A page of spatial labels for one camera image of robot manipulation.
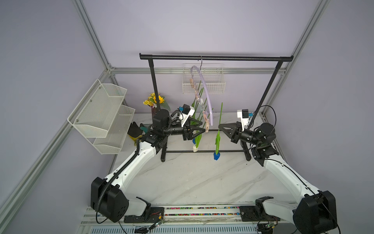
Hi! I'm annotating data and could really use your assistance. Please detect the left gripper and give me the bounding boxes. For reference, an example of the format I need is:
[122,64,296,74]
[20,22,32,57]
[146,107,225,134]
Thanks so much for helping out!
[163,118,205,141]

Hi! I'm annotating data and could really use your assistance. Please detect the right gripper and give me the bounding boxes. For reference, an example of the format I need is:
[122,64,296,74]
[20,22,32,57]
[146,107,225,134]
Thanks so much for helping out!
[220,122,261,147]

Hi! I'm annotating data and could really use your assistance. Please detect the white tulip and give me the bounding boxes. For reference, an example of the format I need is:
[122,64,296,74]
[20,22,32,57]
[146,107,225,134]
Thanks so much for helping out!
[192,106,212,153]

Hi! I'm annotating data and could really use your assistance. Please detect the orange tulip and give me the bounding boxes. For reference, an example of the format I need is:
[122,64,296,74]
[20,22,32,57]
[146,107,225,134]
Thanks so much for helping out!
[191,82,201,109]

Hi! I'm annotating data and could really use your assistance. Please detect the purple clip hanger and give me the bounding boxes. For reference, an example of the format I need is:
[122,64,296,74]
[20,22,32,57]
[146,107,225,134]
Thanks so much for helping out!
[190,65,213,126]

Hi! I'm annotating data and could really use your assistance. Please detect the black clothes rack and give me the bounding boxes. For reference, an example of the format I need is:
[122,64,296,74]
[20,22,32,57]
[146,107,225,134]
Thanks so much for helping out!
[139,54,293,161]

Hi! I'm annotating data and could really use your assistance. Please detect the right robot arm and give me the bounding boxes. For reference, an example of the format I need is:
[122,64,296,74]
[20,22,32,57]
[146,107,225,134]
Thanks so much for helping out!
[219,122,339,234]

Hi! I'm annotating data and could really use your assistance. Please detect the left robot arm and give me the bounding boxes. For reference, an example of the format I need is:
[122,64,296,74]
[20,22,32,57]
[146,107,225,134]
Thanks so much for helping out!
[90,104,206,222]

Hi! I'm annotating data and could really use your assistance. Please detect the green gardening glove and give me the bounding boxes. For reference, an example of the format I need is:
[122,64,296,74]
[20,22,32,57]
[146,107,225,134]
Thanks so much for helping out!
[139,124,148,133]

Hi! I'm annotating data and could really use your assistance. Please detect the white mesh two-tier shelf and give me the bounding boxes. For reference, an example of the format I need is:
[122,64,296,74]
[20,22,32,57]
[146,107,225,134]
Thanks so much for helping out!
[67,80,135,155]

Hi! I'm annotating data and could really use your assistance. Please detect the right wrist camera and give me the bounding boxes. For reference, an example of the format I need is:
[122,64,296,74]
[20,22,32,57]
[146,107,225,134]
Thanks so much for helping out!
[237,109,253,129]

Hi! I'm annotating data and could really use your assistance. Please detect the white wire wall basket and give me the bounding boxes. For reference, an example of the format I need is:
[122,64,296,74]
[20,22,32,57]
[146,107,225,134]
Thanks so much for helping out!
[182,63,226,94]

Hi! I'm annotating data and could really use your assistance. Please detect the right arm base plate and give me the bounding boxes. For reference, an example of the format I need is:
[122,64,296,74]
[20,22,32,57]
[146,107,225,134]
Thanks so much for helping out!
[239,196,281,222]

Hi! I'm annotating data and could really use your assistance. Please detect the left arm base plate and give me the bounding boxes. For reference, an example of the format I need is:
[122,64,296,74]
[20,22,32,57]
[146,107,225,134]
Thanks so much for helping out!
[123,197,165,223]

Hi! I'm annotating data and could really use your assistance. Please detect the aluminium front rail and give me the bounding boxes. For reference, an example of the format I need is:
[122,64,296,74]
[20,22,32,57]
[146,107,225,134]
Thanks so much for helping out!
[77,203,329,234]

